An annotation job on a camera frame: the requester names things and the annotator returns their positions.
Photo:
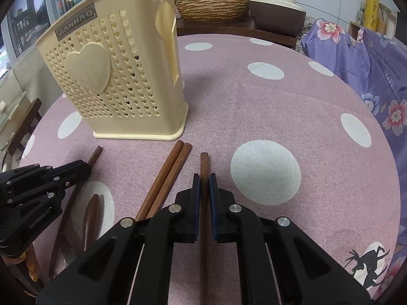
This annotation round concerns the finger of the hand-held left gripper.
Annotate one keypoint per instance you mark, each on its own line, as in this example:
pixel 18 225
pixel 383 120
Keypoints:
pixel 47 193
pixel 70 169

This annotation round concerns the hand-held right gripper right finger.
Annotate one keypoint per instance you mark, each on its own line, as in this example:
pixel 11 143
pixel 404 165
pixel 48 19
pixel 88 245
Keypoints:
pixel 212 203

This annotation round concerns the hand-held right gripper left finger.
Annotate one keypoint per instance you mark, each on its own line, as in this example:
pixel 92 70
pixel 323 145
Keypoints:
pixel 197 203

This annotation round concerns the brown wooden chopstick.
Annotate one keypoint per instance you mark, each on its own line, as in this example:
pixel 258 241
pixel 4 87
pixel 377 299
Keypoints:
pixel 205 165
pixel 178 173
pixel 168 168

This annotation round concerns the cream plastic utensil holder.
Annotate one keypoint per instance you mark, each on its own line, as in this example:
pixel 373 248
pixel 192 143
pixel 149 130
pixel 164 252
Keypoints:
pixel 89 66

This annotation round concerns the person's left hand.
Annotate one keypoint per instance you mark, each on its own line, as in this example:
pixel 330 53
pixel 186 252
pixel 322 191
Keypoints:
pixel 31 270

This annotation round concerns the dark wooden stool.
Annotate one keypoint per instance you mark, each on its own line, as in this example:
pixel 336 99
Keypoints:
pixel 30 120

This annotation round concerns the pink polka dot tablecloth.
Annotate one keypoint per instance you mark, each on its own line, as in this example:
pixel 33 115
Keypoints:
pixel 254 101

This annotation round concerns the sliding window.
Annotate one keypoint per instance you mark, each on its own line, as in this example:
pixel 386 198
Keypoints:
pixel 25 16

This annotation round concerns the woven basin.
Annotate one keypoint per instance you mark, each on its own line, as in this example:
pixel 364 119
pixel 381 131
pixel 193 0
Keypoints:
pixel 211 8

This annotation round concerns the brown and white rice cooker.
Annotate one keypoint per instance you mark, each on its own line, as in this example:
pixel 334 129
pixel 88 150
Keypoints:
pixel 276 14

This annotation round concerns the purple floral cloth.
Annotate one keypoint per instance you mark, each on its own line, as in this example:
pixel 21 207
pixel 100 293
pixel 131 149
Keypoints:
pixel 365 60

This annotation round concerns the small wooden crate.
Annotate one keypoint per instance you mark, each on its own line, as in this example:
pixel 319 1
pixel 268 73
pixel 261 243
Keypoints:
pixel 355 29

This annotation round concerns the clear glass jar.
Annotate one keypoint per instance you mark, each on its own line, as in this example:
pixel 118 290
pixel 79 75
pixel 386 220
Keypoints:
pixel 387 20

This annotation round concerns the yellow printed roll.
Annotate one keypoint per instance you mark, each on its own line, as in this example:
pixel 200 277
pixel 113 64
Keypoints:
pixel 372 3

